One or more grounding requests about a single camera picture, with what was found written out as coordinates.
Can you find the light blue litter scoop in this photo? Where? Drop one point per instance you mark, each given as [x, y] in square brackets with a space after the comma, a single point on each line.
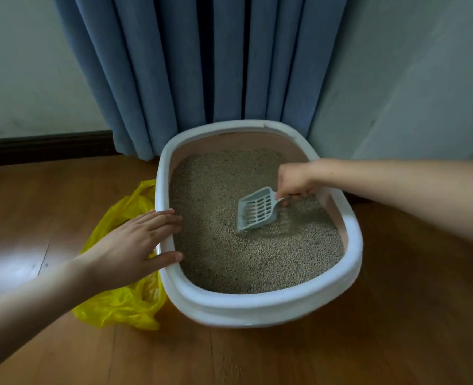
[244, 220]

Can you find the dark wall baseboard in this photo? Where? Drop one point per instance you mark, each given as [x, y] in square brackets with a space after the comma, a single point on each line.
[40, 150]

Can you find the blue curtain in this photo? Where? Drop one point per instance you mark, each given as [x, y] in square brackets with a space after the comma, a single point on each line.
[180, 56]

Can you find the person's left forearm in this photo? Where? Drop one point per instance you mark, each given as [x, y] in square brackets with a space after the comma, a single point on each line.
[28, 312]

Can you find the person's right hand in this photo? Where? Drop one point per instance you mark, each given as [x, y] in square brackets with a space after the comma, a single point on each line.
[296, 180]

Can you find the person's left hand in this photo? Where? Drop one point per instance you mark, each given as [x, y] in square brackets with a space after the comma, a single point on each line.
[120, 252]

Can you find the person's right forearm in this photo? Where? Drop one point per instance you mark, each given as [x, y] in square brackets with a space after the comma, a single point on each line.
[413, 192]

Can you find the white oval litter box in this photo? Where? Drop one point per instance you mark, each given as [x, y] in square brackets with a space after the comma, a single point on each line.
[260, 312]

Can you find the yellow plastic bag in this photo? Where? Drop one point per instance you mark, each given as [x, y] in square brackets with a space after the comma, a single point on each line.
[116, 308]

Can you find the grey cat litter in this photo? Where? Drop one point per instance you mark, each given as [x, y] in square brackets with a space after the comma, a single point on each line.
[208, 216]

